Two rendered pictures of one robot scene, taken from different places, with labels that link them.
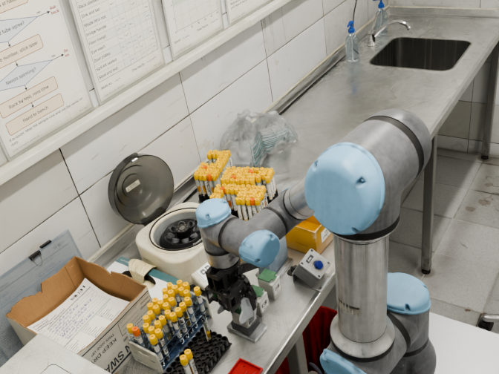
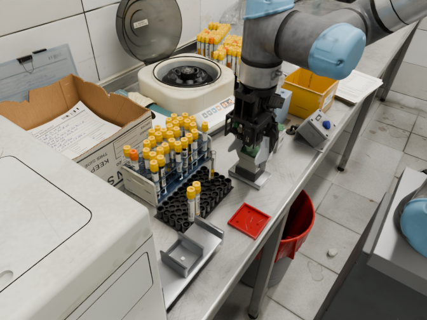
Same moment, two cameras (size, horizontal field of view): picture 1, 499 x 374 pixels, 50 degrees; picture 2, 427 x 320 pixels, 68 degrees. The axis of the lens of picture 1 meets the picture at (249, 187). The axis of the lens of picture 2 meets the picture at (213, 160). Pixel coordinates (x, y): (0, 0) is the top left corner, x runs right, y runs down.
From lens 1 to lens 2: 0.69 m
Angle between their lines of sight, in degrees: 9
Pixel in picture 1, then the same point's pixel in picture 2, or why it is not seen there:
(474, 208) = (375, 131)
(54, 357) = (14, 146)
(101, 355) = not seen: hidden behind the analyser
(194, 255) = (199, 94)
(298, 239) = (300, 102)
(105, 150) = not seen: outside the picture
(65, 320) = (52, 136)
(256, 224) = (337, 18)
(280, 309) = (282, 162)
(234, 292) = (262, 122)
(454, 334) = not seen: outside the picture
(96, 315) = (87, 136)
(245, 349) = (248, 194)
